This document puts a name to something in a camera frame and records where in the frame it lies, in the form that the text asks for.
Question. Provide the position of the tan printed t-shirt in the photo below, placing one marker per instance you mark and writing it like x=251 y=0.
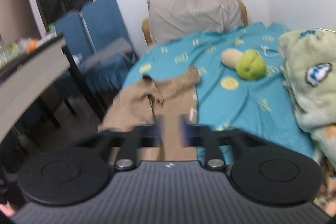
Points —
x=173 y=100

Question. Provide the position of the teal printed bed sheet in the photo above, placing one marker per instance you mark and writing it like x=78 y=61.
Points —
x=236 y=100

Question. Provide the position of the tall blue covered chair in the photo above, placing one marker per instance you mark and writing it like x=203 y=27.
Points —
x=105 y=19

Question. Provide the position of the cream bear print blanket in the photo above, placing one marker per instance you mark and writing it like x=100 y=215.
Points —
x=328 y=174

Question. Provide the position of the brown cardboard box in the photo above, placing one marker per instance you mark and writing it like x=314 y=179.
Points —
x=18 y=11

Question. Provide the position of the clear glass cup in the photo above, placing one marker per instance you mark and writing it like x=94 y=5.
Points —
x=3 y=54

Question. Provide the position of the plastic bag with orange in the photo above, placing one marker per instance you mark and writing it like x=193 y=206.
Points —
x=32 y=46

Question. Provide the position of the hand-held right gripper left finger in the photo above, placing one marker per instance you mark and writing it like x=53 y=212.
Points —
x=160 y=130

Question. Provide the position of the low blue covered chair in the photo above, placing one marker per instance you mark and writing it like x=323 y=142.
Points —
x=71 y=27

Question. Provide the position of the white table with dark top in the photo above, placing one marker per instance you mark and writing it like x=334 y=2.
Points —
x=29 y=74

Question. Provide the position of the green fleece blanket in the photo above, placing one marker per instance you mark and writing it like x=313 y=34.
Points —
x=309 y=98

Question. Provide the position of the pale blue plastic bottle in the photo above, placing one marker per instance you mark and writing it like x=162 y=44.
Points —
x=78 y=58

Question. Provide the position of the grey pillow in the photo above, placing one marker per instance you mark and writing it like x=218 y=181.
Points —
x=189 y=16

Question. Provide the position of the grey cloth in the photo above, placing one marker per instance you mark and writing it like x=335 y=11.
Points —
x=113 y=49

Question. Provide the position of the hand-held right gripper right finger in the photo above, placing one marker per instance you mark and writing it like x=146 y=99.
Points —
x=183 y=132

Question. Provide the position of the green and beige plush toy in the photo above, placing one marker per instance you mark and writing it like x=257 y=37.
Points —
x=249 y=65

